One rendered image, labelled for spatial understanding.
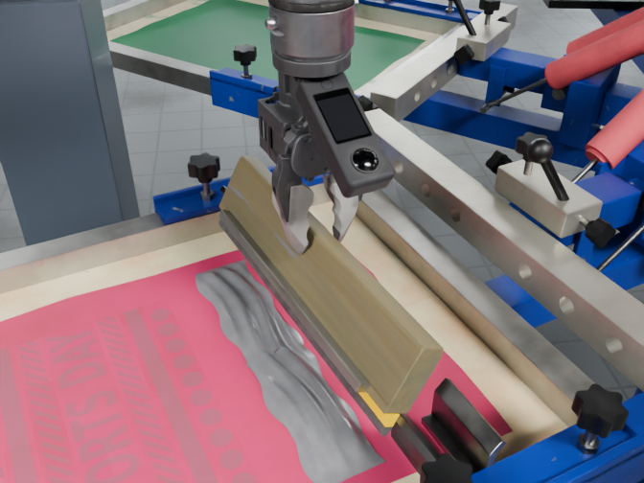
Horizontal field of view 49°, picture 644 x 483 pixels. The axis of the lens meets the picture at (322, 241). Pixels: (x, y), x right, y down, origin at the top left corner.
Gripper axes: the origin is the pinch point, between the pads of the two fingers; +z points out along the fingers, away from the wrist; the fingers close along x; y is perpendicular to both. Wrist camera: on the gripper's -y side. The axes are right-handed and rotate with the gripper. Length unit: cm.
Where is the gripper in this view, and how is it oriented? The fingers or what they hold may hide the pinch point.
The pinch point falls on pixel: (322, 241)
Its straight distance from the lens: 73.3
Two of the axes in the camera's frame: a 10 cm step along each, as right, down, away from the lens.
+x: -8.9, 2.7, -3.7
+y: -4.6, -5.2, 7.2
